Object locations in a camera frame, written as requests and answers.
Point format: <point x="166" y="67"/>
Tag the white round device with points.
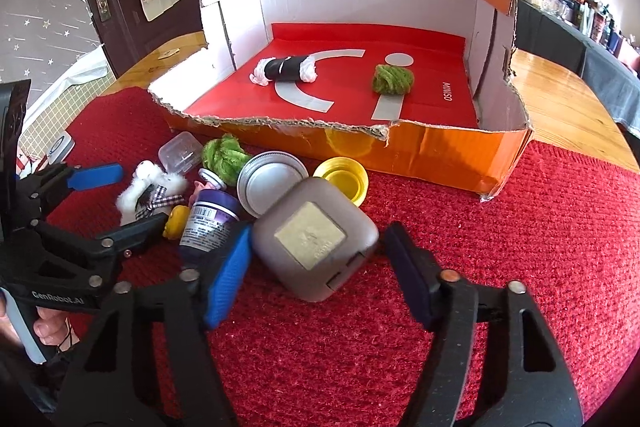
<point x="61" y="148"/>

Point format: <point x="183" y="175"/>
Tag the pink small figurine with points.
<point x="210" y="184"/>

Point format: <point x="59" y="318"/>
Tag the person's left hand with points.
<point x="52" y="327"/>

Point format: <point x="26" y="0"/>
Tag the purple bottle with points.
<point x="207" y="222"/>

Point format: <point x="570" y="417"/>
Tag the yellow small figurine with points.
<point x="176" y="222"/>

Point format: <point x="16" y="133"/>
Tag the white plush toy with bow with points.
<point x="150" y="187"/>

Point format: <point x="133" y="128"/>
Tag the white plastic sheet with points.
<point x="80" y="74"/>

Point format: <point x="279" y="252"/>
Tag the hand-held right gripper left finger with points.
<point x="227" y="277"/>

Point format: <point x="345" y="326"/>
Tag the small paper slip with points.
<point x="169" y="53"/>

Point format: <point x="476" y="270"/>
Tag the orange cardboard box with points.
<point x="430" y="87"/>

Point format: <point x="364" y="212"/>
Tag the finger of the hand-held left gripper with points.
<point x="140" y="232"/>
<point x="97" y="176"/>

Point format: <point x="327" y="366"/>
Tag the green knitted lettuce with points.
<point x="222" y="157"/>

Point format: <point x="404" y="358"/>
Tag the yellow bottle cap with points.
<point x="342" y="179"/>

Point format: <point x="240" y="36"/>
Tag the grey square case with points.
<point x="310" y="237"/>

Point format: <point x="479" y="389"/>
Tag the green knitted ball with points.
<point x="392" y="79"/>

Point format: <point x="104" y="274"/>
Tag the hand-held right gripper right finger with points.
<point x="410" y="277"/>

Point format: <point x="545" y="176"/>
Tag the clear plastic small case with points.
<point x="180" y="152"/>

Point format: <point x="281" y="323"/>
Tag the black cloth covered table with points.
<point x="600" y="67"/>

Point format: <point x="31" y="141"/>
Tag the red mat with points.
<point x="350" y="357"/>

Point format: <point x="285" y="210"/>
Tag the person's dark clothing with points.
<point x="25" y="382"/>

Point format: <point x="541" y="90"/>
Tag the round white lid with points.
<point x="267" y="182"/>

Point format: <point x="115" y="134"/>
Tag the black roll with white cloth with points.
<point x="285" y="68"/>

